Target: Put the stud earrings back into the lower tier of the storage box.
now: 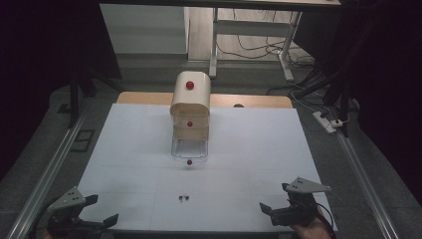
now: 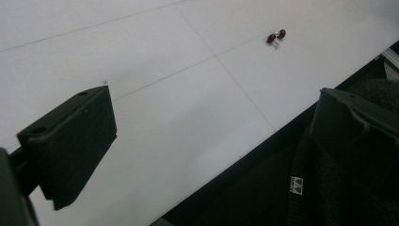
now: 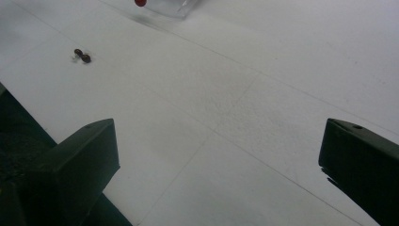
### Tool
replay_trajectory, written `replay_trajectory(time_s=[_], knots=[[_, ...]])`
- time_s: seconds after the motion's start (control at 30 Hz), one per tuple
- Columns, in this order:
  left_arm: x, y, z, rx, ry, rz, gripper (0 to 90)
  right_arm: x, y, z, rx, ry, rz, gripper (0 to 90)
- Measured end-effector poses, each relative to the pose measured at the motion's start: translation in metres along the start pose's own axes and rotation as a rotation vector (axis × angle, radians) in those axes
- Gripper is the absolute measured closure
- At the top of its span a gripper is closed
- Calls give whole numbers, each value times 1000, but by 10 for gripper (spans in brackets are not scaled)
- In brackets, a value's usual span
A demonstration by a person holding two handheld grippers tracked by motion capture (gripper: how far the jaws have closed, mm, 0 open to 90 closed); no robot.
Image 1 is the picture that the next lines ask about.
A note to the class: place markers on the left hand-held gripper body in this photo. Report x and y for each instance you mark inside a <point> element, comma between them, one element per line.
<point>68,200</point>

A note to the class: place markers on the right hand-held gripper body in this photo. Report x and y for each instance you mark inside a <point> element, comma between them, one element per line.
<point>300,207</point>

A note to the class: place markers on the person's right hand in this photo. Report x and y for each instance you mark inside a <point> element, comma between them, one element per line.
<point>313,230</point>

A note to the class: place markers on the white table sheet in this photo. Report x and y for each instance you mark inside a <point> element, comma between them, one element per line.
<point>132,166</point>

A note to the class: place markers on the black floor plate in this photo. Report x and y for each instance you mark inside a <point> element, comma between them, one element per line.
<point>83,140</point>

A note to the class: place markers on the white power strip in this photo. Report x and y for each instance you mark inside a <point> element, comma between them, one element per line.
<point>324,121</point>

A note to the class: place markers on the white plug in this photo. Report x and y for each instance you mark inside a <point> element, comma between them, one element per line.
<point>337,123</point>

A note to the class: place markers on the clear drawer with red knob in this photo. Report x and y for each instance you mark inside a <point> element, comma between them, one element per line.
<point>189,152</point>

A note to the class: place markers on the black metal stand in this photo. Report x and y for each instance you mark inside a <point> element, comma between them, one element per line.
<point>73,96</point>
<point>341,89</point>

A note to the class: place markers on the cream mini drawer cabinet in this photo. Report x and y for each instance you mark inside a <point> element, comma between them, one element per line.
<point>190,106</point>

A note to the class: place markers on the white standing desk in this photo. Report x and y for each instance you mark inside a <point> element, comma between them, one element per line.
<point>252,28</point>

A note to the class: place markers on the white panel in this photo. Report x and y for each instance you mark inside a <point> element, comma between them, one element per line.
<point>142,30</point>

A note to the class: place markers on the aluminium rail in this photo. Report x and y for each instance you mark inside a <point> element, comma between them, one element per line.
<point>366,186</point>
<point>46,179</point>

